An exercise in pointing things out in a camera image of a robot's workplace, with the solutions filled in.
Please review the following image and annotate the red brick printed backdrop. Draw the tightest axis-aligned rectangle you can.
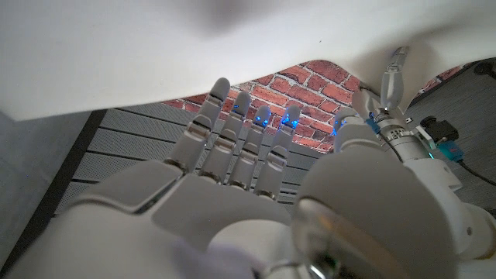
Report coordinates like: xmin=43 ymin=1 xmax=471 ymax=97
xmin=162 ymin=59 xmax=464 ymax=154

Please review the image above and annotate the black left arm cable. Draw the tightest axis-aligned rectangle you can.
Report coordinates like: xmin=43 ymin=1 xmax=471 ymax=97
xmin=459 ymin=159 xmax=496 ymax=187

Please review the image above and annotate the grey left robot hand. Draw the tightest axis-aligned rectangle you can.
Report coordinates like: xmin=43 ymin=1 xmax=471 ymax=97
xmin=351 ymin=46 xmax=412 ymax=135

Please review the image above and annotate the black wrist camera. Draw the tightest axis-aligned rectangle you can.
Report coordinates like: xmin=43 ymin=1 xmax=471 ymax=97
xmin=420 ymin=115 xmax=465 ymax=163

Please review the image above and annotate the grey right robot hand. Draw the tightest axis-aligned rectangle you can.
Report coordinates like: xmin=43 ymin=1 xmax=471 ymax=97
xmin=0 ymin=77 xmax=459 ymax=279

